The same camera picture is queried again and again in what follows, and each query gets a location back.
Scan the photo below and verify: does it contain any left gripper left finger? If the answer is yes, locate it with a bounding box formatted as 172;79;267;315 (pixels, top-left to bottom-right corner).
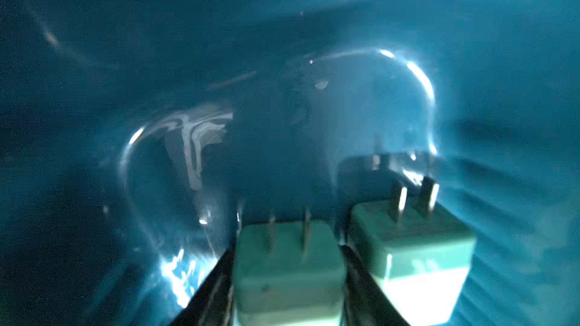
170;247;235;326

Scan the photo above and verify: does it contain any left teal storage tray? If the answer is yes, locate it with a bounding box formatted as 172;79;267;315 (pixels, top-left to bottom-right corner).
1;0;579;325

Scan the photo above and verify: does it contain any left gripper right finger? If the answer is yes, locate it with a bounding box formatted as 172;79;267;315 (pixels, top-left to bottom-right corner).
340;245;399;325

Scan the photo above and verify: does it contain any green plug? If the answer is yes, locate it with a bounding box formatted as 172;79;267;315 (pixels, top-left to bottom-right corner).
232;210;347;325
347;177;477;325

